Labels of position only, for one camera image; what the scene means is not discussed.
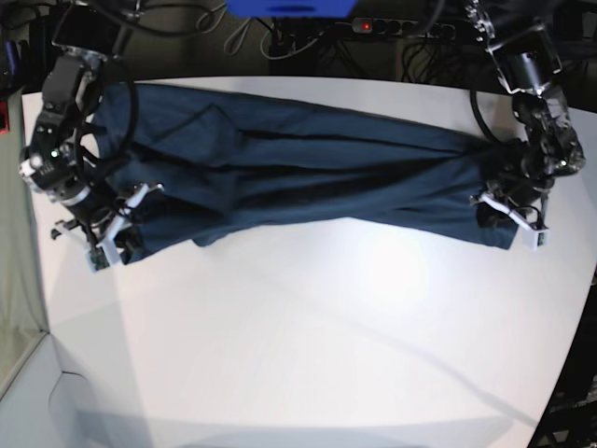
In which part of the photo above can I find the blue cylinder at left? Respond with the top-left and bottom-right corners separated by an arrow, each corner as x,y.
2,40 -> 20,77

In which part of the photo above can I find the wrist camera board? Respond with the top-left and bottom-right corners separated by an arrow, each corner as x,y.
85,247 -> 111,273
522,227 -> 549,251

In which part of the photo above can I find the blue overhead box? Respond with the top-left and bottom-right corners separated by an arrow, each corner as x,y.
226,0 -> 356,18

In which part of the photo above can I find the black power strip red light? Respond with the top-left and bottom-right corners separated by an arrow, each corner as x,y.
351,18 -> 456,41

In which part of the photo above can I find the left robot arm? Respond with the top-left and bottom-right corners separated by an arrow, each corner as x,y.
463,1 -> 586,250

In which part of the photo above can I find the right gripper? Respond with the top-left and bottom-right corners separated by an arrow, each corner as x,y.
50,183 -> 164,268

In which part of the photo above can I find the red box at left edge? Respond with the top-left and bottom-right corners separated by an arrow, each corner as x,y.
0,101 -> 10,135

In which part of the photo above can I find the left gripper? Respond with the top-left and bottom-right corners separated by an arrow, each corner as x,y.
469,173 -> 550,237

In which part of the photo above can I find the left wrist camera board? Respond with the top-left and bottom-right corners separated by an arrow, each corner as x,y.
522,227 -> 549,251

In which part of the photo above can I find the dark blue t-shirt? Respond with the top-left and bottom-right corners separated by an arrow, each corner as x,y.
109,84 -> 518,264

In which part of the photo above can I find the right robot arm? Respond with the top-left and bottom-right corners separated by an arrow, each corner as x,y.
19,1 -> 201,272

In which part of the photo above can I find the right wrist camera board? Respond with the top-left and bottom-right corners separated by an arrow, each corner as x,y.
85,247 -> 111,273

